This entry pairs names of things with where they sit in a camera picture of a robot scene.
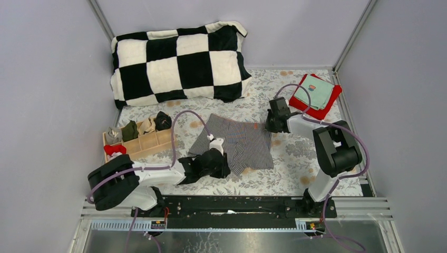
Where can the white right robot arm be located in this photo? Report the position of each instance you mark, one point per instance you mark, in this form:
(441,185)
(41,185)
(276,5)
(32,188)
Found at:
(336,148)

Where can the red folded garment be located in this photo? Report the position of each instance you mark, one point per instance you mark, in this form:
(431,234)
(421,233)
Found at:
(321,114)

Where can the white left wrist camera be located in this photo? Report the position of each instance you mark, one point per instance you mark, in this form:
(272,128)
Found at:
(217,143)

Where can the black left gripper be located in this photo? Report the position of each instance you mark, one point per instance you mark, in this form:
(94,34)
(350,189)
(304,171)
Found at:
(224,170)

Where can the black white checkered pillow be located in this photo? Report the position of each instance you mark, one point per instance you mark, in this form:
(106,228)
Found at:
(157,66)

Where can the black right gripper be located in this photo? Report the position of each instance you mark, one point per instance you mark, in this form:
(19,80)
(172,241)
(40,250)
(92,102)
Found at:
(268,127)

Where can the beige rolled sock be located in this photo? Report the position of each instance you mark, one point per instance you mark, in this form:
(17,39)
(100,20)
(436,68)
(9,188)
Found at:
(147,126)

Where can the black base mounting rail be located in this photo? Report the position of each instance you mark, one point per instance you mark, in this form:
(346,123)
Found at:
(225,212)

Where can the grey rolled sock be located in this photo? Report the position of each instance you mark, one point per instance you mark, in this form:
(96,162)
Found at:
(113,136)

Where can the floral patterned bed sheet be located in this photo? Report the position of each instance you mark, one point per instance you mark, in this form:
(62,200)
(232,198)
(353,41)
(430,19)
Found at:
(295,165)

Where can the mint green folded cloth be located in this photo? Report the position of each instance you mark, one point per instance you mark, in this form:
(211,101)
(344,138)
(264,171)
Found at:
(318,90)

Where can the dark green rolled sock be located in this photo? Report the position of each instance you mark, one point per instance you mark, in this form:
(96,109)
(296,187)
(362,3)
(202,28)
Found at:
(130,131)

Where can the grey striped underwear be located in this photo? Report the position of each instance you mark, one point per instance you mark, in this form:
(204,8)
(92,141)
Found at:
(247,144)

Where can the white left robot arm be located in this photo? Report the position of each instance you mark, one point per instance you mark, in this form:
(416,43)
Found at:
(122,181)

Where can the wooden divided organizer box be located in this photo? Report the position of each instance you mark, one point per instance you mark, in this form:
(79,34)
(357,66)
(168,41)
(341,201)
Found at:
(140,147)

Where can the red rolled sock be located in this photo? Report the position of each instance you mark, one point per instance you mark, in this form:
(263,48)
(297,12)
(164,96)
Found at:
(114,150)

